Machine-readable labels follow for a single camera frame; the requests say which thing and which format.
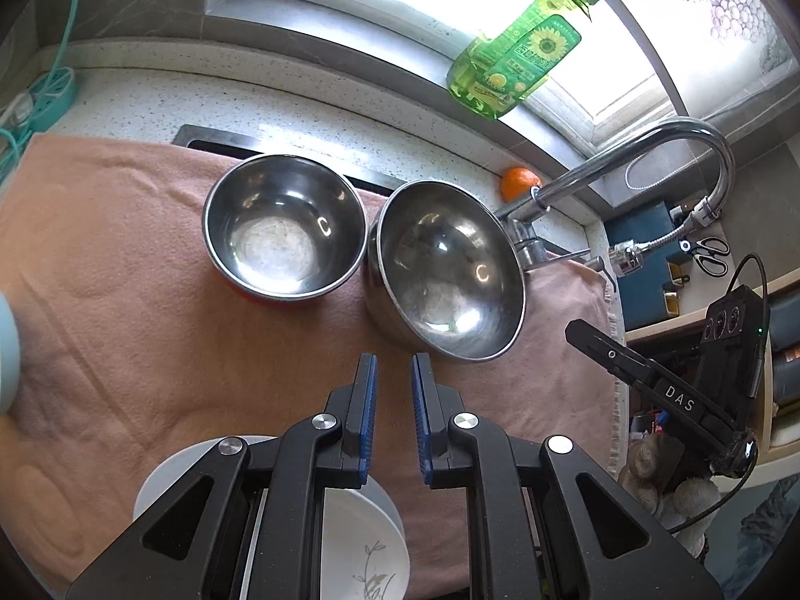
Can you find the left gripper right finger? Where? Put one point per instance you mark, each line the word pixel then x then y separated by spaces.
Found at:
pixel 545 520

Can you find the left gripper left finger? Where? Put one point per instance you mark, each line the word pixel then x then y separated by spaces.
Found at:
pixel 245 520

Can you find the large peony flower plate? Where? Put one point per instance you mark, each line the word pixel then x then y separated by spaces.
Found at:
pixel 187 468

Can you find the white plate grey leaf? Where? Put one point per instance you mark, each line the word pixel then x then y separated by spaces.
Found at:
pixel 378 574

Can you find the large stainless steel bowl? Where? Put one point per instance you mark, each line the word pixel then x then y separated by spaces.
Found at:
pixel 440 274

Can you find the red steel bowl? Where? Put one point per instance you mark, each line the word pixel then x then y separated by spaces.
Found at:
pixel 284 229

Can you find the gloved right hand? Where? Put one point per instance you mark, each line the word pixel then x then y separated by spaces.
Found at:
pixel 650 464

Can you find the wooden shelf unit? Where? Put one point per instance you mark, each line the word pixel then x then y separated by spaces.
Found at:
pixel 674 343

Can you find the blue knife block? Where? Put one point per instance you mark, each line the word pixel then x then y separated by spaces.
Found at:
pixel 642 293

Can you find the black scissors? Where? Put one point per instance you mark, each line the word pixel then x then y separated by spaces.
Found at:
pixel 709 254

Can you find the pink towel mat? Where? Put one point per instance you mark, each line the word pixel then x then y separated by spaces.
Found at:
pixel 134 347

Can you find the teal ceramic bowl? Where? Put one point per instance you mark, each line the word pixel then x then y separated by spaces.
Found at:
pixel 10 348

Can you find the orange fruit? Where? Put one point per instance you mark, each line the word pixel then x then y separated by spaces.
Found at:
pixel 516 181

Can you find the roller window blind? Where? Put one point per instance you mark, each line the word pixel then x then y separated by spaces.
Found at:
pixel 715 50

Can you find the green dish soap bottle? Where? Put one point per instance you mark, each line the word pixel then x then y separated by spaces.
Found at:
pixel 494 74

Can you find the teal hose reel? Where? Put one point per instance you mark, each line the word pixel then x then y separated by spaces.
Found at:
pixel 52 96

